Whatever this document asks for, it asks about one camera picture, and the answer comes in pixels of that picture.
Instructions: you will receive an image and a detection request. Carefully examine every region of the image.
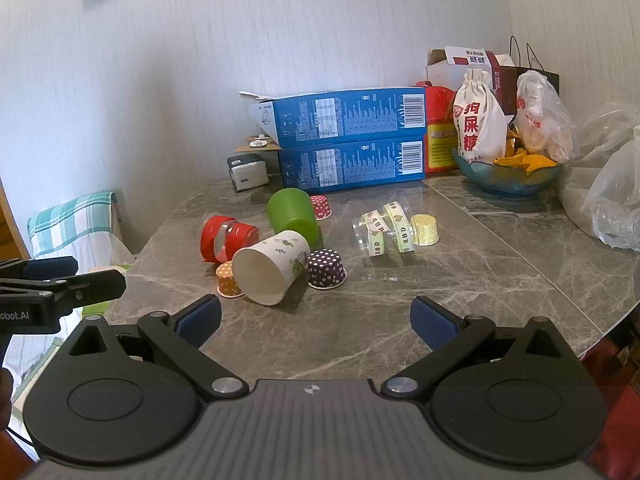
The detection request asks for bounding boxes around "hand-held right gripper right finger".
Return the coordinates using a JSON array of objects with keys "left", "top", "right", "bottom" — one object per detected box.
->
[{"left": 381, "top": 296, "right": 586, "bottom": 403}]

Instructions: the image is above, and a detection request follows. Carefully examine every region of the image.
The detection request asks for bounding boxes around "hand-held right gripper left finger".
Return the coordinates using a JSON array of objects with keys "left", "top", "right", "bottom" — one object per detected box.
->
[{"left": 50, "top": 295, "right": 249, "bottom": 403}]

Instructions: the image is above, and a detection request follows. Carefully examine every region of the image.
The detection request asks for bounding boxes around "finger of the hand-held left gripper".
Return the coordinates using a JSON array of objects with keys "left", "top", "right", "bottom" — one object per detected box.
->
[
  {"left": 0, "top": 256, "right": 79, "bottom": 281},
  {"left": 0, "top": 269, "right": 127, "bottom": 311}
]

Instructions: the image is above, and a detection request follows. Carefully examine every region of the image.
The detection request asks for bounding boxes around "white printed paper cup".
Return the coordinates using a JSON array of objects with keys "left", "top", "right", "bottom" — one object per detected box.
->
[{"left": 231, "top": 230, "right": 312, "bottom": 307}]

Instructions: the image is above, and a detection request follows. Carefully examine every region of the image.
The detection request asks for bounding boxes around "orange dotted cupcake cup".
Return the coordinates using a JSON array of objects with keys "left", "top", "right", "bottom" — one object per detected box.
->
[{"left": 216, "top": 261, "right": 244, "bottom": 298}]

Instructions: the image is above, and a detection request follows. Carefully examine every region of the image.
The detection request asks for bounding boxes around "red plastic cup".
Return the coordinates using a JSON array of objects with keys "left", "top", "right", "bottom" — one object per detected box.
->
[{"left": 200, "top": 215, "right": 261, "bottom": 264}]

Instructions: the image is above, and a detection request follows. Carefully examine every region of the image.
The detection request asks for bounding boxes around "yellow cupcake cup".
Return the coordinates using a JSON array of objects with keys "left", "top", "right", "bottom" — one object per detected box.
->
[{"left": 410, "top": 213, "right": 440, "bottom": 247}]

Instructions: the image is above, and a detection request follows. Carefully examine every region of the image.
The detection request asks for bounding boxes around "clear cup with ribbon bands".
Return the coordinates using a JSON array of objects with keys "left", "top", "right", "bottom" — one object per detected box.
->
[{"left": 351, "top": 200, "right": 417, "bottom": 257}]

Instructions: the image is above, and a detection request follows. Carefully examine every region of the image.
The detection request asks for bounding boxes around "purple dotted cupcake cup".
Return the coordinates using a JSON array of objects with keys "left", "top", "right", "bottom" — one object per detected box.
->
[{"left": 306, "top": 249, "right": 347, "bottom": 291}]

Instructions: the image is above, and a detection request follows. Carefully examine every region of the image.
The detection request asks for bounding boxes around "green plastic cup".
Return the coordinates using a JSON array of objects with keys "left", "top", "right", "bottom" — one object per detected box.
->
[{"left": 266, "top": 187, "right": 319, "bottom": 251}]

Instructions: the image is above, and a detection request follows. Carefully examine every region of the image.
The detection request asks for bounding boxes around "teal checked pillow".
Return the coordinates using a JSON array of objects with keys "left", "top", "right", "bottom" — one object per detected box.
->
[{"left": 26, "top": 190, "right": 126, "bottom": 261}]

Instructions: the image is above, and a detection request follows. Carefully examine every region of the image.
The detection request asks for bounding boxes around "brown wooden board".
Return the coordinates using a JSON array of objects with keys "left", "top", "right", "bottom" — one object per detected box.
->
[{"left": 0, "top": 175, "right": 32, "bottom": 263}]

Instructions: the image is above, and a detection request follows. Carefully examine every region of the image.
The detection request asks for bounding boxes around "small grey tissue box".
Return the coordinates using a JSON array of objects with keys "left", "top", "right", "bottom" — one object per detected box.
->
[{"left": 226, "top": 154, "right": 271, "bottom": 193}]

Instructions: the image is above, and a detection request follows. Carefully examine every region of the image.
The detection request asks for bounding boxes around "blue glass bowl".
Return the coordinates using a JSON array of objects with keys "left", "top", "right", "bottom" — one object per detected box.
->
[{"left": 451, "top": 147, "right": 563, "bottom": 197}]

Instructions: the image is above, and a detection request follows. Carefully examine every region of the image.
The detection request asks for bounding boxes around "blue cardboard box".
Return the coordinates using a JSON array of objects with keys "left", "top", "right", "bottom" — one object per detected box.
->
[
  {"left": 239, "top": 86, "right": 427, "bottom": 152},
  {"left": 235, "top": 132, "right": 426, "bottom": 193}
]

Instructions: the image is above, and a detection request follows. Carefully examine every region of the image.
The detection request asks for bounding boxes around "yellow snack packet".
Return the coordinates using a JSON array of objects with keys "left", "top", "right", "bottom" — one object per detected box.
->
[{"left": 492, "top": 127, "right": 558, "bottom": 176}]

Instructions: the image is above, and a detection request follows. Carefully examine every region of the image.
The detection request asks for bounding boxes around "red cardboard box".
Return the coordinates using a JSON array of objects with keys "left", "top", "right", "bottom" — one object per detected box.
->
[{"left": 414, "top": 80, "right": 463, "bottom": 176}]

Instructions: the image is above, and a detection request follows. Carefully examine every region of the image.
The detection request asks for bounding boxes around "clear plastic bag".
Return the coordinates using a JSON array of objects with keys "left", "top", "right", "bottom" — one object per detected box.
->
[
  {"left": 586, "top": 127, "right": 640, "bottom": 252},
  {"left": 557, "top": 100, "right": 640, "bottom": 203}
]

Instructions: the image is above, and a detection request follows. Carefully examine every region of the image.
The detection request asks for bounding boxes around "plastic bag with food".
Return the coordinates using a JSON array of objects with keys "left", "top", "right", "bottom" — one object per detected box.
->
[{"left": 515, "top": 70, "right": 576, "bottom": 163}]

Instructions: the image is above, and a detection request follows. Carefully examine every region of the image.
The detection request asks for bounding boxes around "dark paper bag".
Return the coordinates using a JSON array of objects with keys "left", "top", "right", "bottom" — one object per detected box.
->
[{"left": 500, "top": 35, "right": 561, "bottom": 117}]

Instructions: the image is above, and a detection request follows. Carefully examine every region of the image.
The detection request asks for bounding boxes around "white and red carton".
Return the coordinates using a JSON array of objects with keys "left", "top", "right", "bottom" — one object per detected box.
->
[{"left": 426, "top": 46, "right": 516, "bottom": 86}]

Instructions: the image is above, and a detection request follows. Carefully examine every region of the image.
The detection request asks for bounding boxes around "white cloth drawstring bag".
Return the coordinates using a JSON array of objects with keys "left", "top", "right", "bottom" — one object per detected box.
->
[{"left": 452, "top": 68, "right": 508, "bottom": 163}]

